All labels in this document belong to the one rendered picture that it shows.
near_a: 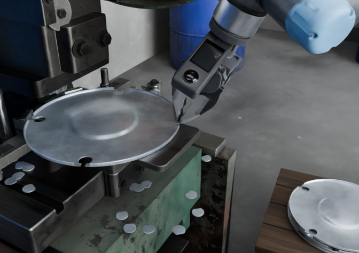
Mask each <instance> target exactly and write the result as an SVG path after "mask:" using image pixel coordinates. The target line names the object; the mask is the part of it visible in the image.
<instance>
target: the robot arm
mask: <svg viewBox="0 0 359 253"><path fill-rule="evenodd" d="M218 1H219V3H218V4H217V6H216V8H215V10H214V12H213V16H212V18H211V20H210V22H209V27H210V29H211V30H210V31H209V32H208V33H207V35H206V36H205V37H204V38H203V39H202V41H201V42H200V43H199V44H198V46H197V47H196V48H195V49H194V51H193V52H192V53H190V54H189V55H188V58H187V59H186V61H184V60H183V61H181V62H180V66H179V67H178V69H177V70H176V72H175V74H174V76H173V78H172V81H171V85H172V96H173V110H174V115H175V120H176V121H177V122H180V123H186V122H189V121H191V120H193V119H195V118H196V117H198V116H200V115H202V114H203V113H205V112H206V111H208V110H210V109H211V108H213V107H214V106H215V105H216V104H217V102H218V101H219V100H220V98H221V96H222V92H223V91H224V90H225V88H224V87H223V86H222V85H223V84H225V85H226V84H227V83H228V82H229V81H230V78H231V77H232V75H233V74H234V72H235V70H236V69H237V67H238V65H239V64H240V62H241V60H242V58H241V57H240V56H238V55H236V54H235V52H236V50H237V49H238V46H245V45H247V43H248V42H249V40H250V39H251V37H252V36H254V35H255V33H256V32H257V30H258V28H259V27H260V25H261V23H262V21H263V20H264V18H265V17H266V15H267V13H268V14H269V15H270V16H271V17H272V18H273V19H274V20H275V21H276V22H277V23H278V24H279V25H280V26H281V27H282V28H283V29H284V30H285V31H286V33H287V34H288V36H289V37H290V38H291V39H292V40H293V41H295V42H297V43H299V44H300V45H301V46H302V47H303V48H304V49H305V50H307V51H308V52H310V53H313V54H320V53H325V52H327V51H329V50H330V48H332V47H336V46H337V45H339V44H340V43H341V42H342V41H343V40H344V39H345V38H346V37H347V35H348V34H349V33H350V31H351V30H352V28H357V27H359V0H218ZM235 58H237V61H236V60H235ZM227 76H228V77H227ZM187 97H190V98H191V99H192V104H191V106H190V107H189V108H188V109H187V110H186V112H185V113H184V114H183V107H184V106H185V105H186V99H187Z"/></svg>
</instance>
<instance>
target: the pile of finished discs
mask: <svg viewBox="0 0 359 253"><path fill-rule="evenodd" d="M287 214H288V218H289V221H290V223H291V225H292V227H293V228H294V230H295V231H296V232H297V233H298V234H299V235H300V236H301V237H302V238H303V239H304V240H305V241H306V242H308V243H309V244H310V245H312V246H313V247H315V248H317V249H319V250H321V251H323V252H325V253H359V185H356V184H353V183H350V182H347V181H342V180H336V179H316V180H311V181H308V182H305V183H304V184H303V185H302V186H301V187H299V186H298V187H297V188H296V189H295V190H294V191H293V192H292V194H291V196H290V199H289V202H288V206H287Z"/></svg>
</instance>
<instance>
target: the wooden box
mask: <svg viewBox="0 0 359 253"><path fill-rule="evenodd" d="M316 179H328V178H323V177H319V176H314V175H310V174H306V173H302V172H297V171H293V170H288V169H283V168H281V169H280V172H279V175H278V178H277V181H276V184H275V188H274V191H273V193H272V196H271V199H270V203H269V205H268V208H267V212H266V215H265V217H264V220H263V224H262V226H261V229H260V232H259V236H258V238H257V241H256V244H255V253H325V252H323V251H321V250H319V249H317V248H315V247H313V246H312V245H310V244H309V243H308V242H306V241H305V240H304V239H303V238H302V237H301V236H300V235H299V234H298V233H297V232H296V231H295V230H294V228H293V227H292V225H291V223H290V221H289V218H288V214H287V206H288V202H289V199H290V196H291V194H292V192H293V191H294V190H295V189H296V188H297V187H298V186H299V187H301V186H302V185H303V184H304V183H305V182H308V181H311V180H316Z"/></svg>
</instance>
